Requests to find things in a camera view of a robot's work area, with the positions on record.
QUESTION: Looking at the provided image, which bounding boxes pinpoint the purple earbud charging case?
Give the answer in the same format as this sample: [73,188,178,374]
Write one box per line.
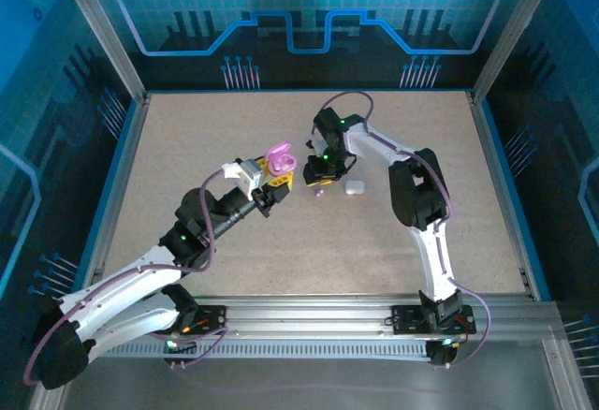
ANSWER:
[264,141,299,175]

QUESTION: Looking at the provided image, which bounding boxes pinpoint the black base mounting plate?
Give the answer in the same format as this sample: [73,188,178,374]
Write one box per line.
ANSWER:
[390,304,475,336]
[177,304,229,336]

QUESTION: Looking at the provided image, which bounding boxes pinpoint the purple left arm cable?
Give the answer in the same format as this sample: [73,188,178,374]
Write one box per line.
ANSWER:
[22,168,244,386]

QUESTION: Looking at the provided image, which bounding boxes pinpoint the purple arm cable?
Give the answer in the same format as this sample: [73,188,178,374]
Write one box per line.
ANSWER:
[312,90,492,370]
[22,168,244,386]

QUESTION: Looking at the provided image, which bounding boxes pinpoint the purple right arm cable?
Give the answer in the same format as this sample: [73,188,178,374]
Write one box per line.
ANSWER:
[312,90,492,370]

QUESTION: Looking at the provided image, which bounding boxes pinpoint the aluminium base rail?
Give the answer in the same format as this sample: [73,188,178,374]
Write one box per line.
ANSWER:
[91,293,562,339]

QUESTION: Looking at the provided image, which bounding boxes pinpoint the slotted grey cable duct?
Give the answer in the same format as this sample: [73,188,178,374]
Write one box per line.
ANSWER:
[100,340,439,360]

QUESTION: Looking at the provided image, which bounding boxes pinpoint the aluminium frame post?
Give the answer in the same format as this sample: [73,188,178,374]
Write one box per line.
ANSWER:
[470,0,567,105]
[52,0,150,105]

